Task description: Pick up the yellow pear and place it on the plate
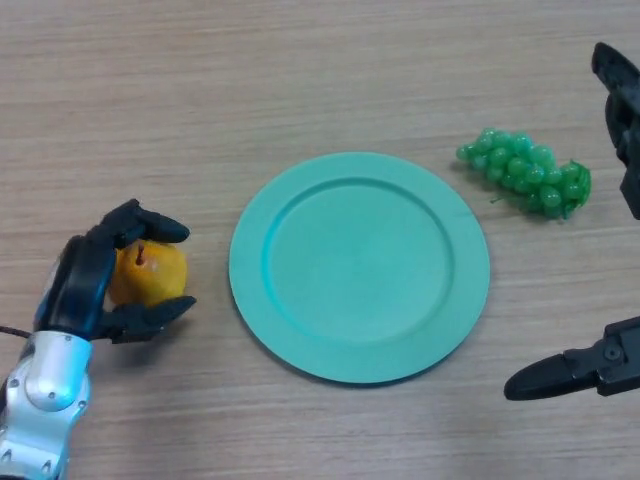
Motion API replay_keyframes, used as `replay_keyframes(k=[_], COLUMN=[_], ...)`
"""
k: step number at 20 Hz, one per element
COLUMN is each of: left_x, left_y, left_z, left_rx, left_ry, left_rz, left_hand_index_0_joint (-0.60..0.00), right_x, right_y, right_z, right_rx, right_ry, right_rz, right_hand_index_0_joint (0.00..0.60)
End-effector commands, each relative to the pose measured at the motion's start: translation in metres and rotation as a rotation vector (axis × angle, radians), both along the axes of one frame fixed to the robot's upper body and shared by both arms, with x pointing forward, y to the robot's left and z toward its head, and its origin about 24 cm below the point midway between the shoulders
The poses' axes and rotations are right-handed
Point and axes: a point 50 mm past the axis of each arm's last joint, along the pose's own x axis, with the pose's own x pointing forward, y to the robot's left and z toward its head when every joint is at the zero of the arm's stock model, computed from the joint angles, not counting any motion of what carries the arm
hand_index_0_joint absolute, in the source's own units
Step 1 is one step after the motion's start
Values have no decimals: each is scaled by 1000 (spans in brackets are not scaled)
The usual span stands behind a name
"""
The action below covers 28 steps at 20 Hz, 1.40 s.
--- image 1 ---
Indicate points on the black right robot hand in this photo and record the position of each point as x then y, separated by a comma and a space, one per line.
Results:
615, 365

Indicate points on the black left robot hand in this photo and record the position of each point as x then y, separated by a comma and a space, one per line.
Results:
80, 285

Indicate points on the yellow pear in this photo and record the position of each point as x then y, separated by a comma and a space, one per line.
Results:
155, 275

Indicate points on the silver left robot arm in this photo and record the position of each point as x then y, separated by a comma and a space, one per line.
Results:
45, 395

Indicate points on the green round plate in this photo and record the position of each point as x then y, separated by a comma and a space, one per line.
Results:
360, 270

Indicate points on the green grape bunch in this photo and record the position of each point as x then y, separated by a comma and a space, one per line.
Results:
525, 172

